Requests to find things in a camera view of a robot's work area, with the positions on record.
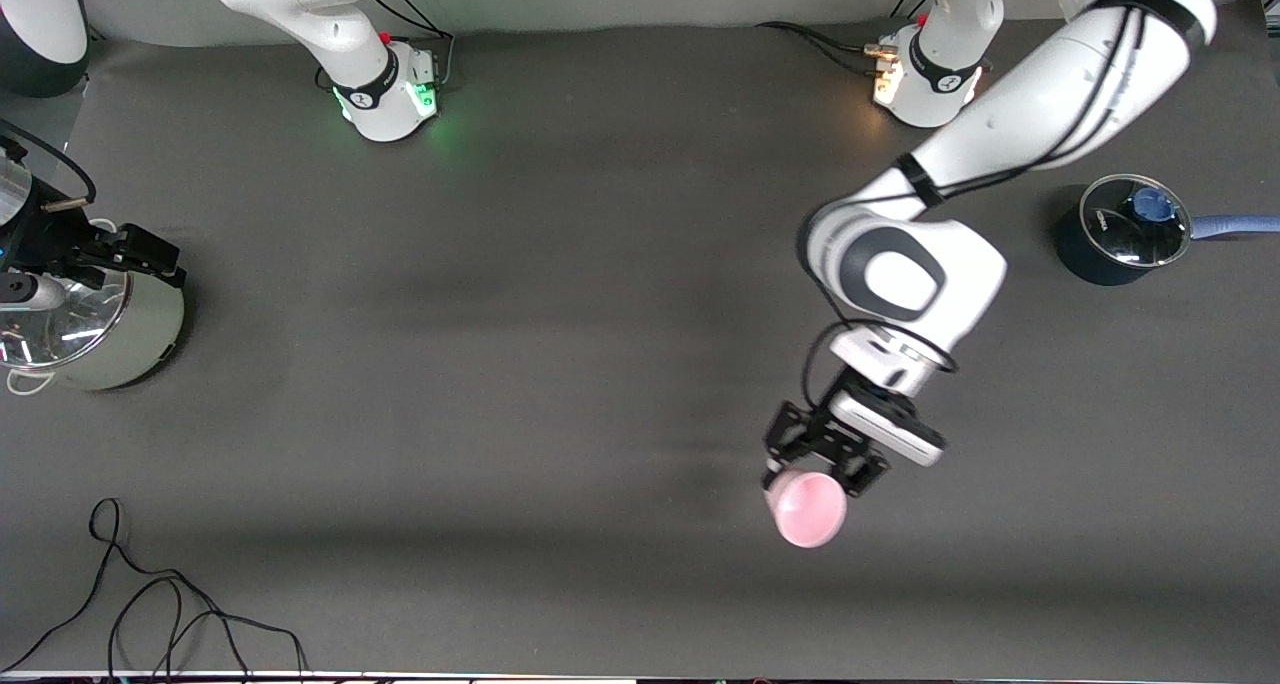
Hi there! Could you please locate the pink cup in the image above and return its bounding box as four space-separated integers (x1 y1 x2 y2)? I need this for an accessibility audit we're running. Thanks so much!
764 469 850 550

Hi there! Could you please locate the glass lid with steel rim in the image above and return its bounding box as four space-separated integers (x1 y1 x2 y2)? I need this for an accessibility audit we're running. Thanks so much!
0 262 133 371

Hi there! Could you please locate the dark grey table cover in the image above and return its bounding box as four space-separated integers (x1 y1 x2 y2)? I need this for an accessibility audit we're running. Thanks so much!
0 9 1280 678

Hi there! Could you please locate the dark blue saucepan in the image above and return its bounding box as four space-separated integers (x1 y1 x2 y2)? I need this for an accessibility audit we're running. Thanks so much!
1056 174 1280 288

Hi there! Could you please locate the glass lid with blue knob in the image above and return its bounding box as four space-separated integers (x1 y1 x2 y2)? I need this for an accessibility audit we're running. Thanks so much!
1079 173 1194 268

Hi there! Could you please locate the black right arm wrist cable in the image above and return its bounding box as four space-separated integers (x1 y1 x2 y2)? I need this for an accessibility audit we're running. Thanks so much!
0 117 97 213

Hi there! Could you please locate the thin black loose cable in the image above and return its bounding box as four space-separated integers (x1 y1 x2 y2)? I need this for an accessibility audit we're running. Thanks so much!
0 497 307 677

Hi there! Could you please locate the black right arm base cable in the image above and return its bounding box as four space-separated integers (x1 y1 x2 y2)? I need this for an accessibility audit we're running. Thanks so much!
368 0 457 91

